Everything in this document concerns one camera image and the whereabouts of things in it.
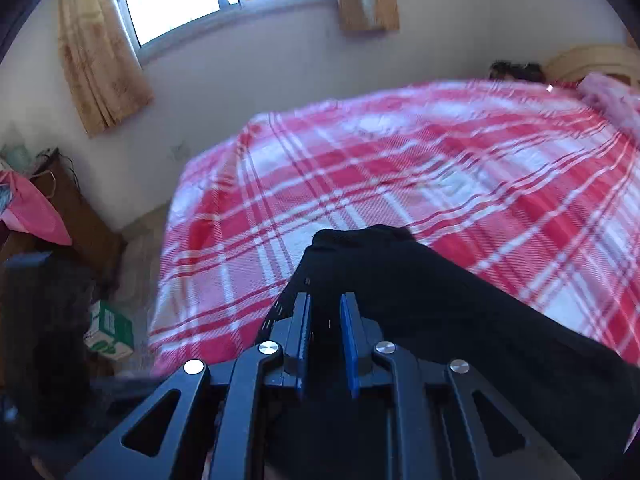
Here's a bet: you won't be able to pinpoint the black pants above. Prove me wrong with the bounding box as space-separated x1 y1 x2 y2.
257 227 640 480

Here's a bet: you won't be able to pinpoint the wooden headboard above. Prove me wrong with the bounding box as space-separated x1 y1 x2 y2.
542 44 640 87

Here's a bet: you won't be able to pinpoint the pink pillow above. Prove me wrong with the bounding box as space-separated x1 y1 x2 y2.
577 72 640 135

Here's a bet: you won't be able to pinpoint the green white cardboard box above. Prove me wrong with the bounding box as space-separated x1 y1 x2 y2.
81 299 137 364

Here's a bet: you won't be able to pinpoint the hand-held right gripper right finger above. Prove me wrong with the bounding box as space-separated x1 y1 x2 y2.
340 293 582 480

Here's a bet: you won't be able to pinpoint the pink bag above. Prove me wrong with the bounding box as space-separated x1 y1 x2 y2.
0 169 74 247

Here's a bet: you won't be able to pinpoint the pale green item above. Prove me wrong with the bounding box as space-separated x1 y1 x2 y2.
0 141 35 174

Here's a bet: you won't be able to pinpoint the dark furniture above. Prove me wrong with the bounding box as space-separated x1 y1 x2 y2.
0 251 97 428

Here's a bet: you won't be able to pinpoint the red white plaid blanket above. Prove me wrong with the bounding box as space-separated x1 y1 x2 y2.
147 77 640 377

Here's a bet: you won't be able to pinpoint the dark bundle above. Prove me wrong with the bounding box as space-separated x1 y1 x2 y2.
489 60 547 84

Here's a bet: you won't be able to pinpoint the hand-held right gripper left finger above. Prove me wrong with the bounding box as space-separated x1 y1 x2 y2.
65 293 313 480

